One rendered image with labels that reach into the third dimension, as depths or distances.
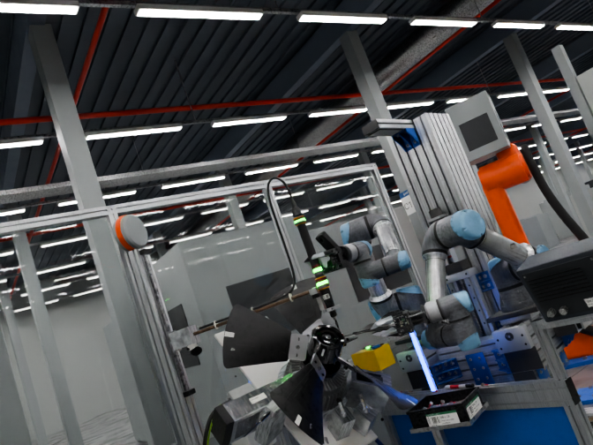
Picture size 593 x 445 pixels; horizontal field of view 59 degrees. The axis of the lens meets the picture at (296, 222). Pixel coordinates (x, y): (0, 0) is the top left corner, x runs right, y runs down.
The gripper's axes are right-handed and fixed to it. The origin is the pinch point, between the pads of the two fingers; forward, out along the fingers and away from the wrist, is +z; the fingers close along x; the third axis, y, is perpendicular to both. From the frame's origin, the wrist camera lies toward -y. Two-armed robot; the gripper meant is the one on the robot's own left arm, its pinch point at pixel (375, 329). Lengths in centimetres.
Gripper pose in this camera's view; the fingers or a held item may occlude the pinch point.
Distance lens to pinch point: 198.1
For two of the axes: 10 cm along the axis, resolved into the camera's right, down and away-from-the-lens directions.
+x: 3.6, 9.3, -0.5
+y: -2.6, 0.5, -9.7
